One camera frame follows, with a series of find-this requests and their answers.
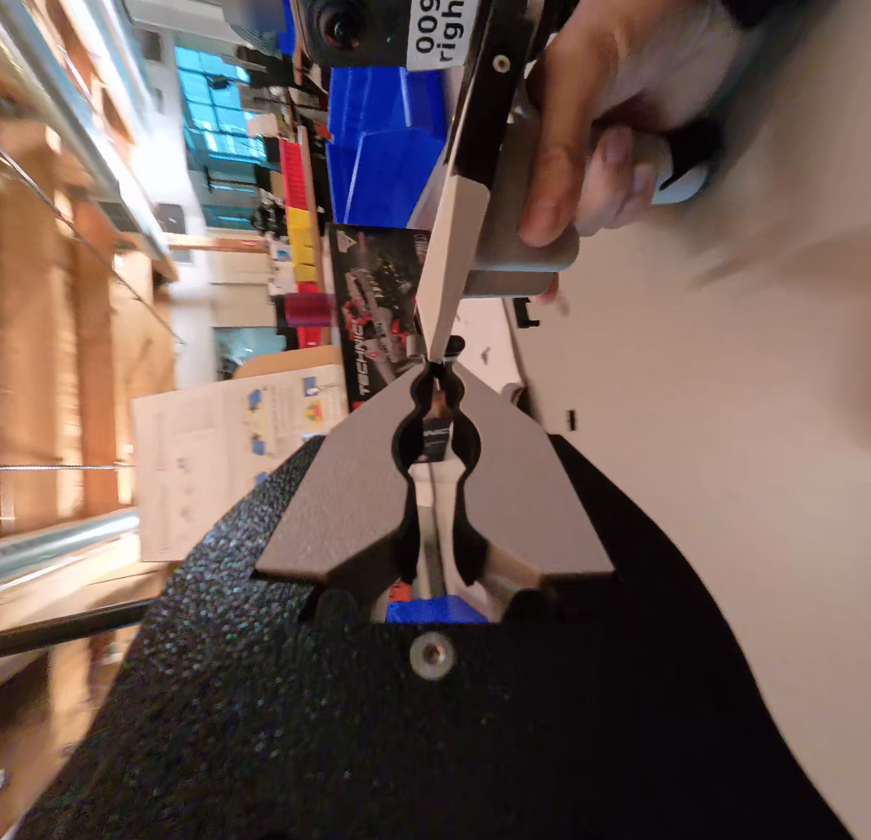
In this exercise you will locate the large glass window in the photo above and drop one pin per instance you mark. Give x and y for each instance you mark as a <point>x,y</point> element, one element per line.
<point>218,111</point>

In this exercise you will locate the grey wall speaker box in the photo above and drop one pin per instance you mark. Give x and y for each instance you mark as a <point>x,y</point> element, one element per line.
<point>170,218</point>

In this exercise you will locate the black toy beam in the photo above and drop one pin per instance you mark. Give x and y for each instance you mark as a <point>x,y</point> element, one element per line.
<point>525,312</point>

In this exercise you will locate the person's right hand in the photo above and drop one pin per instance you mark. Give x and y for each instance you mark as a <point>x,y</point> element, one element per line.
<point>612,71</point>

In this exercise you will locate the small black toy assembly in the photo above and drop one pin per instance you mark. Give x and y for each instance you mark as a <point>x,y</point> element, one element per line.
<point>452,348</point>

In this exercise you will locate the black metal rod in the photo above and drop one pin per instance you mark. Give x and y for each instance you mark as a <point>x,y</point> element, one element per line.
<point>68,627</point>

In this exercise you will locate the open white instruction booklet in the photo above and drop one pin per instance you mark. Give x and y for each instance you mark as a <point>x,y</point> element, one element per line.
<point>490,329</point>

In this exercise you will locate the maroon cylinder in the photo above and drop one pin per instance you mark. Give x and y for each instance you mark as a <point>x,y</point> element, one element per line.
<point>306,310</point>

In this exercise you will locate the small white printed box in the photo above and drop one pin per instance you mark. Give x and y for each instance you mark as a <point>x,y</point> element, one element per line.
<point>281,268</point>

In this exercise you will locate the white printed instruction sheet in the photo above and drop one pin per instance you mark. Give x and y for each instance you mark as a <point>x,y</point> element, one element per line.
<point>204,459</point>

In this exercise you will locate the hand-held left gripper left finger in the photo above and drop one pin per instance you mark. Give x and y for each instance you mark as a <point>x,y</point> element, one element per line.
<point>340,506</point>

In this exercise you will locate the black toy set box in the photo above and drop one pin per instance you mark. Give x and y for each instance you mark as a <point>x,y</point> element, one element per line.
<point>367,295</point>

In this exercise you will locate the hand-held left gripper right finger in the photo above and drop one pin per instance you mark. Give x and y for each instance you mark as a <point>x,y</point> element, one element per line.
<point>531,506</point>

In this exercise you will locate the tan wooden board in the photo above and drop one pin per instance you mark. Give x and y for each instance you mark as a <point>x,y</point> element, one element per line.
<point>286,363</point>

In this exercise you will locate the silver spiral air duct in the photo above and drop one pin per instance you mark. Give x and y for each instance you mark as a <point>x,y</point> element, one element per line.
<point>68,547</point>
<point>61,91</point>

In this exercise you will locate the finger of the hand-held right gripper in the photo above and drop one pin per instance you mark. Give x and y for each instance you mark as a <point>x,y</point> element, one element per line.
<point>449,261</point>

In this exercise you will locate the thin steel tension rod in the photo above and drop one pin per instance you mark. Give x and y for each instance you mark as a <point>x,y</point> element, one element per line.
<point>68,468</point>

